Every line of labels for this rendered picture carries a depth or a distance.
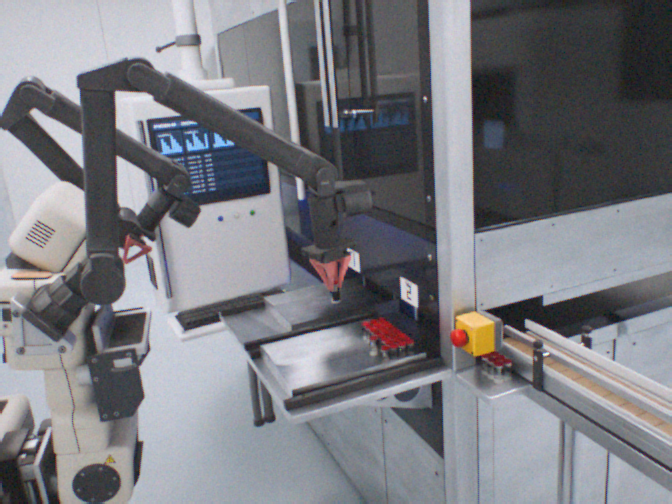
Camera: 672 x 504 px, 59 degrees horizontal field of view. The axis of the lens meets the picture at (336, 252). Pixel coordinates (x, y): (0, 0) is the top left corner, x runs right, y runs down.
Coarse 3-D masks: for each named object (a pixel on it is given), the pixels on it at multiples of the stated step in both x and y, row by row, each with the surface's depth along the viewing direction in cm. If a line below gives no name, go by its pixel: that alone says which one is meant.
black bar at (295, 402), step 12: (432, 360) 142; (384, 372) 139; (396, 372) 139; (408, 372) 140; (348, 384) 135; (360, 384) 136; (372, 384) 137; (300, 396) 131; (312, 396) 131; (324, 396) 133; (288, 408) 130
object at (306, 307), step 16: (304, 288) 193; (320, 288) 196; (352, 288) 199; (272, 304) 182; (288, 304) 190; (304, 304) 189; (320, 304) 188; (336, 304) 187; (352, 304) 186; (368, 304) 185; (384, 304) 176; (288, 320) 178; (304, 320) 177; (320, 320) 169
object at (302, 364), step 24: (312, 336) 160; (336, 336) 162; (360, 336) 163; (264, 360) 153; (288, 360) 152; (312, 360) 151; (336, 360) 150; (360, 360) 149; (408, 360) 142; (288, 384) 134; (312, 384) 133; (336, 384) 136
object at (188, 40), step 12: (180, 0) 197; (192, 0) 199; (180, 12) 198; (192, 12) 200; (180, 24) 199; (192, 24) 200; (180, 36) 199; (192, 36) 200; (156, 48) 206; (180, 48) 202; (192, 48) 201; (192, 60) 202; (180, 72) 203; (192, 72) 202; (204, 72) 205
